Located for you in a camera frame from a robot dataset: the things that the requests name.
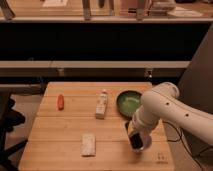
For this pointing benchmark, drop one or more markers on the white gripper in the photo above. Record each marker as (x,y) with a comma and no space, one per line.
(141,125)

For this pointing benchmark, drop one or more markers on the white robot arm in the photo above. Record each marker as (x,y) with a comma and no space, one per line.
(161,102)

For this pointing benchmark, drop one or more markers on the green bowl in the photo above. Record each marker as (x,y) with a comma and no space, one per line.
(128,102)

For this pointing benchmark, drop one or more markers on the white tube bottle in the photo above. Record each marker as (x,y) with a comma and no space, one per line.
(101,105)

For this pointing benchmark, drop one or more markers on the white sponge block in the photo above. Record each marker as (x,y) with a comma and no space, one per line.
(88,147)

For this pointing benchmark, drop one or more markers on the grey cabinet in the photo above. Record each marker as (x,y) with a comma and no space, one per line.
(196,83)

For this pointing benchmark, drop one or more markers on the orange carrot toy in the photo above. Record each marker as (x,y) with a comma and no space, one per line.
(60,102)

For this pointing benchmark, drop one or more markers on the black office chair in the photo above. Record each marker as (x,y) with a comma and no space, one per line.
(8,119)

